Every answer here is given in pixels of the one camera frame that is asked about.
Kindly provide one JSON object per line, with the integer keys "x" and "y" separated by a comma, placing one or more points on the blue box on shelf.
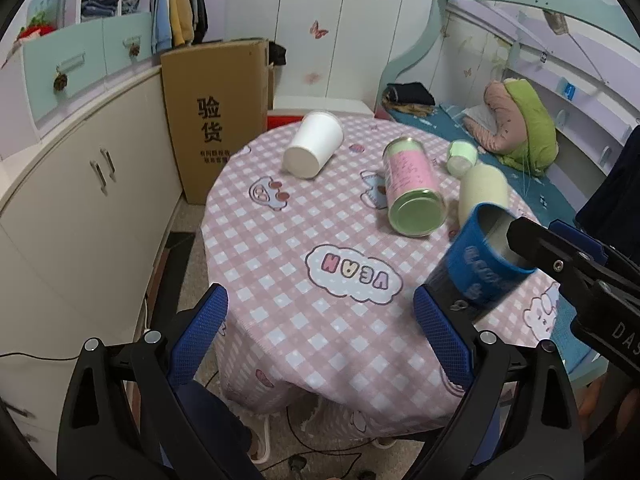
{"x": 568, "y": 90}

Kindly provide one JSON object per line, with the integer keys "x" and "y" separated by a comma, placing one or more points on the teal drawer unit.
{"x": 49, "y": 78}

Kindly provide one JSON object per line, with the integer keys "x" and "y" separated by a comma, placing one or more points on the hanging clothes row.
{"x": 177, "y": 23}

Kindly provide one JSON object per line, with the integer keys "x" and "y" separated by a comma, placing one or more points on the cream plastic cup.
{"x": 481, "y": 184}

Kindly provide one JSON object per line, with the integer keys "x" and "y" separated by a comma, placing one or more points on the folded dark clothes pile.
{"x": 412, "y": 98}

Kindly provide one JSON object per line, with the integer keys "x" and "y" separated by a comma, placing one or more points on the small green white cup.
{"x": 462, "y": 156}

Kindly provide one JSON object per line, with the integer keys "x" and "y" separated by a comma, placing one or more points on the red strawberry plush toy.
{"x": 38, "y": 26}

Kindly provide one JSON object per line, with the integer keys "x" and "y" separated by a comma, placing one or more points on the white low cabinet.
{"x": 84, "y": 214}

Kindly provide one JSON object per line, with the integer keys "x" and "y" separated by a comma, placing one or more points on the pink checkered tablecloth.
{"x": 320, "y": 286}

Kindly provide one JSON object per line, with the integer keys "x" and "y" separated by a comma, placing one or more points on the pink green cylindrical can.
{"x": 415, "y": 206}

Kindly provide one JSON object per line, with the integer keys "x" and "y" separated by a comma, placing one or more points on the brown cardboard box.
{"x": 216, "y": 100}

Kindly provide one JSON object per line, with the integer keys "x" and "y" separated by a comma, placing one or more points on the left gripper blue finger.
{"x": 585, "y": 243}

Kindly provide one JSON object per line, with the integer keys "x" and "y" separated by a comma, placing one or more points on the white board on box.
{"x": 301, "y": 105}

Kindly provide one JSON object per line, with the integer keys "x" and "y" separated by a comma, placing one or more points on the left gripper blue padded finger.
{"x": 123, "y": 417}
{"x": 517, "y": 418}

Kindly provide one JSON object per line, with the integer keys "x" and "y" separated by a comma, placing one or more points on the green pink plush pillow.
{"x": 515, "y": 126}

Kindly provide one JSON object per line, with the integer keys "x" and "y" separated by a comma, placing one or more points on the blue black tin can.
{"x": 479, "y": 269}

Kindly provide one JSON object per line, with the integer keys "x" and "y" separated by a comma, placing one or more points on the white wardrobe with butterflies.
{"x": 334, "y": 48}

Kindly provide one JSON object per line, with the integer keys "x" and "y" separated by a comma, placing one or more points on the purple bed wall shelves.
{"x": 587, "y": 79}

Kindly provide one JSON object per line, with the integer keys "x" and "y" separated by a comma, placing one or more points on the white paper cup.
{"x": 317, "y": 138}

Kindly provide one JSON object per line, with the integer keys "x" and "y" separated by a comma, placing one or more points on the red storage box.
{"x": 280, "y": 118}

